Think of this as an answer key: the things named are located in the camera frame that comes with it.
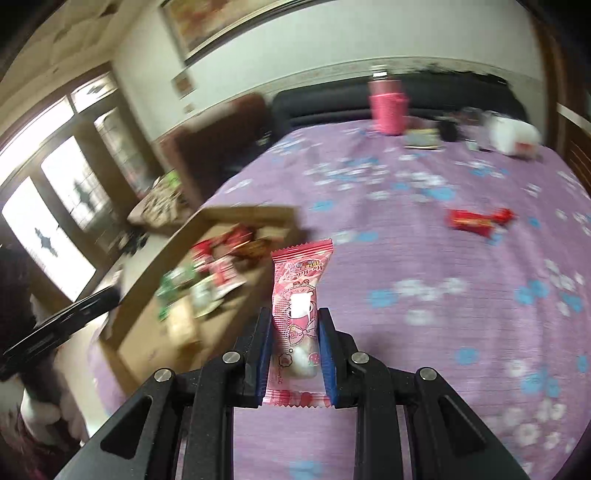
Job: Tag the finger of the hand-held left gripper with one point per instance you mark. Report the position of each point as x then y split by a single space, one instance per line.
60 323

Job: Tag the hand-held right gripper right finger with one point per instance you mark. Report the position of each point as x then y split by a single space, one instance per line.
328 364

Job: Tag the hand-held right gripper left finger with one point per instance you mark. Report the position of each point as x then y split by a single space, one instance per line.
264 360

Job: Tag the pink snack packet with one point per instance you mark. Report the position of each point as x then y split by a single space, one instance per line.
295 286

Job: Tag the cardboard box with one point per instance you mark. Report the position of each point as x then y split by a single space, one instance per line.
147 341

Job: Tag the white red snack packet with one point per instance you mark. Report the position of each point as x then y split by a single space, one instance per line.
219 277

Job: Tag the dark red snack packet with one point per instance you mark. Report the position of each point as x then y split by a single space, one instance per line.
244 242

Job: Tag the red candy packet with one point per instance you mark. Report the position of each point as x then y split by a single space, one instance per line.
475 221

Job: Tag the person's left forearm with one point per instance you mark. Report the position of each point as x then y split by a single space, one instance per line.
41 392

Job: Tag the person's patterned pink clothing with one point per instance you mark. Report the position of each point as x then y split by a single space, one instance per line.
18 443

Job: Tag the glass panel wooden door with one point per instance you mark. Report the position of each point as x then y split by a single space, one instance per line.
55 194

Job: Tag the cluttered side table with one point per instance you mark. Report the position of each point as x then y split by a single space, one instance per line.
157 203

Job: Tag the brown wooden chair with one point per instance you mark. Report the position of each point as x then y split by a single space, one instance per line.
207 147

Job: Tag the dark sofa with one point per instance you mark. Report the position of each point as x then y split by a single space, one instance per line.
323 104

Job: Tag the pink bottle with knitted sleeve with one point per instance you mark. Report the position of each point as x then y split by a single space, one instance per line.
388 108

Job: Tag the small black device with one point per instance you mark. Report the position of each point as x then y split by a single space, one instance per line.
450 130

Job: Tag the white plastic bottle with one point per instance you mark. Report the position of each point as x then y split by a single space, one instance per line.
512 134

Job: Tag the black cloth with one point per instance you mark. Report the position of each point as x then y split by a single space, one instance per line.
461 74

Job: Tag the wooden partition cabinet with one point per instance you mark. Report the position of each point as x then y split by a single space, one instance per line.
572 138

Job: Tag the small wall card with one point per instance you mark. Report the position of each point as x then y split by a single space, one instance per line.
182 85

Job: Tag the framed wall picture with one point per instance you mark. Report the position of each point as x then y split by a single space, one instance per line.
221 23

